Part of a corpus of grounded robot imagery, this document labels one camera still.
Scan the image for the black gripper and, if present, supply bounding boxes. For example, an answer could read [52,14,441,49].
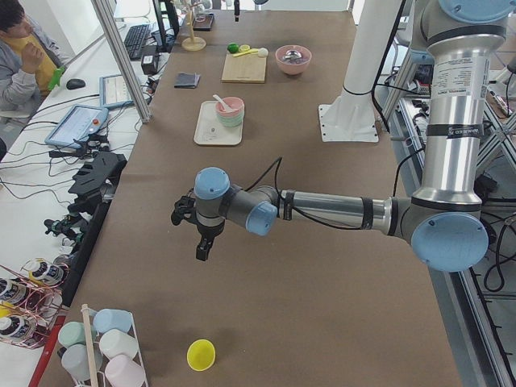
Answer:
[170,195,225,261]

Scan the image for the small pink bowl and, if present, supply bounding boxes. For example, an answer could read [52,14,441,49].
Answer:
[215,97,244,118]

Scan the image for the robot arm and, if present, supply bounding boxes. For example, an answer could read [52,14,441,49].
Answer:
[171,1,515,273]

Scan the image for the large pink bowl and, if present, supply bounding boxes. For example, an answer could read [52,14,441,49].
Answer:
[275,44,312,76]

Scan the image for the yellow plastic cup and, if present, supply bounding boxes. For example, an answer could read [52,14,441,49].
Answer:
[186,339,216,372]

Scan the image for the blue plastic cup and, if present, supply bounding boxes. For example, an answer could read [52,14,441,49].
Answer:
[93,309,132,334]

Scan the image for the cream rabbit tray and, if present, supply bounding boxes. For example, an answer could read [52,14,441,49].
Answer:
[193,101,243,146]

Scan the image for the white plastic cup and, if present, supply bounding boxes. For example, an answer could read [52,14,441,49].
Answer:
[99,329,139,359]

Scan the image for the green stacked bowls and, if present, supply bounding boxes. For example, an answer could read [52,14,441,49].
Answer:
[216,110,244,127]

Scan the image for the pink plastic cup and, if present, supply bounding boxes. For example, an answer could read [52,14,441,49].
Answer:
[105,354,145,387]

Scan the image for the green plastic cup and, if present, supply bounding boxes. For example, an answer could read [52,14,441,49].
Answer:
[57,322,86,348]

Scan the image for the grey plastic cup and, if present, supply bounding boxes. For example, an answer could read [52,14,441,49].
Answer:
[61,343,90,381]

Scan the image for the grey folded cloth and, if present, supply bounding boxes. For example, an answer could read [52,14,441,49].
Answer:
[174,72,201,89]

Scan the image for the blue teach pendant tablet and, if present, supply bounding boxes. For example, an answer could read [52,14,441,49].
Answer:
[44,105,109,148]

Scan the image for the bamboo cutting board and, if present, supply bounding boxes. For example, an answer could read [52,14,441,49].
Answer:
[221,54,267,84]

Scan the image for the yellow plastic knife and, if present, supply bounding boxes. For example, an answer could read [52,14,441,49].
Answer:
[232,48,259,57]

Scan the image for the green lime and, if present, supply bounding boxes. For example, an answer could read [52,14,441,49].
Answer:
[227,43,239,54]

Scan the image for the wooden mug tree stand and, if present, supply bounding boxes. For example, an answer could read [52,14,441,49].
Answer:
[176,0,213,52]

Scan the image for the black computer mouse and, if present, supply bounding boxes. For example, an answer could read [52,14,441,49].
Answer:
[65,78,86,90]

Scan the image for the metal ice scoop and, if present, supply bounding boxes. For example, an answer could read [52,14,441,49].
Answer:
[281,49,306,65]

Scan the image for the black keyboard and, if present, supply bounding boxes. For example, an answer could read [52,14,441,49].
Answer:
[123,24,152,61]

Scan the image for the seated person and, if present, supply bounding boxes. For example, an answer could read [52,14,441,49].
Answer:
[1,1,69,113]

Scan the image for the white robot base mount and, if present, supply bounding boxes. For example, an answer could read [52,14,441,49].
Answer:
[318,0,404,143]

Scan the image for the aluminium frame post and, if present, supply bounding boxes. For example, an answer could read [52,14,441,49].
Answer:
[91,0,152,124]

